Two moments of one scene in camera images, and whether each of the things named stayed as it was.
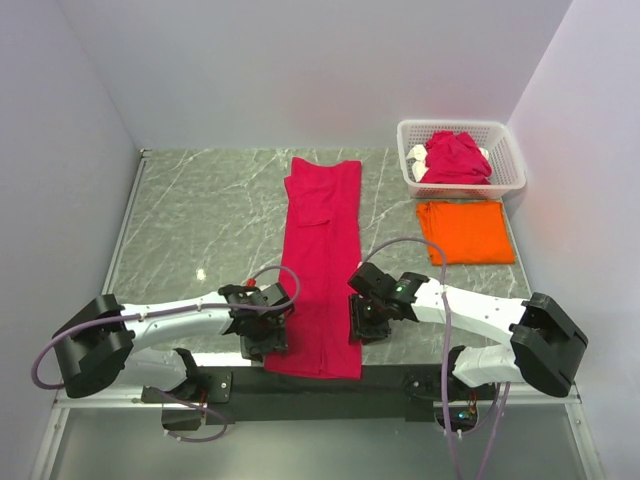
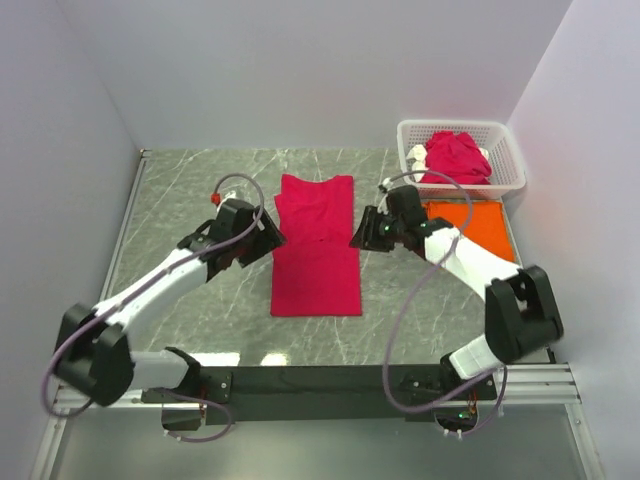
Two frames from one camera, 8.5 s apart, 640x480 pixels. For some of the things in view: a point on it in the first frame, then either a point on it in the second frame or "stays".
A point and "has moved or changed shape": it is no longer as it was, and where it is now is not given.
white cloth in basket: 419,165 stays
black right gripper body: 367,318 -> 381,231
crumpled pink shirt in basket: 455,159 stays
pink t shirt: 320,243 has moved or changed shape
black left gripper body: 269,338 -> 258,243
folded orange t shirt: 471,233 stays
